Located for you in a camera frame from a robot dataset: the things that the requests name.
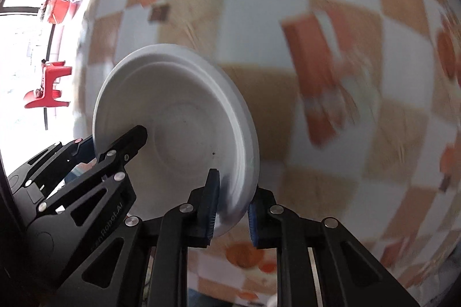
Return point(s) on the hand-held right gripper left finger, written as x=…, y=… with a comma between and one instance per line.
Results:
x=212, y=206

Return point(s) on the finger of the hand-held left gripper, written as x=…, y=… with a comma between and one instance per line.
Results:
x=84, y=146
x=126, y=145

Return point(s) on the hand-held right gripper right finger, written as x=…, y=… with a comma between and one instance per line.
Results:
x=254, y=224

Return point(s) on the white bowl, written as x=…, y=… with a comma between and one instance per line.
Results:
x=173, y=94

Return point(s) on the red plastic chair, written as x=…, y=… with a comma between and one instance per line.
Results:
x=57, y=9
x=46, y=87

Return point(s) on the checkered printed tablecloth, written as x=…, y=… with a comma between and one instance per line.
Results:
x=273, y=22

